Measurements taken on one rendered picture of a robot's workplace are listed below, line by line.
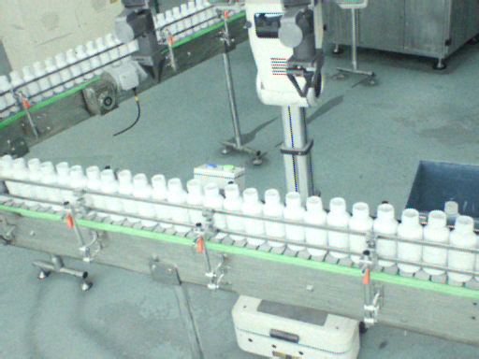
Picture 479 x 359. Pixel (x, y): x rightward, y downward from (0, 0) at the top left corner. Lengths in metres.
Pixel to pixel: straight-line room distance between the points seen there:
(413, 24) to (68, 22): 3.07
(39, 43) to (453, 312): 4.55
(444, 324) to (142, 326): 1.70
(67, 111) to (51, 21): 2.58
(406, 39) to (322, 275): 3.85
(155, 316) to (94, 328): 0.31
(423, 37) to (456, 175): 3.18
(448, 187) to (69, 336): 1.91
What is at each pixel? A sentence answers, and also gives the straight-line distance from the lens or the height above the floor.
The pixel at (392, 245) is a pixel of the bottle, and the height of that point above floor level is 1.07.
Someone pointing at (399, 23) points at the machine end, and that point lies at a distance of 5.16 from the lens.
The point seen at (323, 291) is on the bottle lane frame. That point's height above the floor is 0.90.
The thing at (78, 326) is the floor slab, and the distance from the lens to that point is 2.99.
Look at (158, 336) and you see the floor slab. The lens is 2.79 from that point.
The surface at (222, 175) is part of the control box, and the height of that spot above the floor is 1.11.
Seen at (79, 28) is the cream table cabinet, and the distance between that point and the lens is 5.61.
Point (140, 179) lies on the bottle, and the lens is 1.67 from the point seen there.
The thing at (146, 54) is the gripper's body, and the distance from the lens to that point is 1.58.
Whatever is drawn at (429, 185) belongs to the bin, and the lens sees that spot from 2.04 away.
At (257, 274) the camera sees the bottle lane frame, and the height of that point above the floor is 0.92.
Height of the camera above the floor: 1.98
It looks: 32 degrees down
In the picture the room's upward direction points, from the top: 9 degrees counter-clockwise
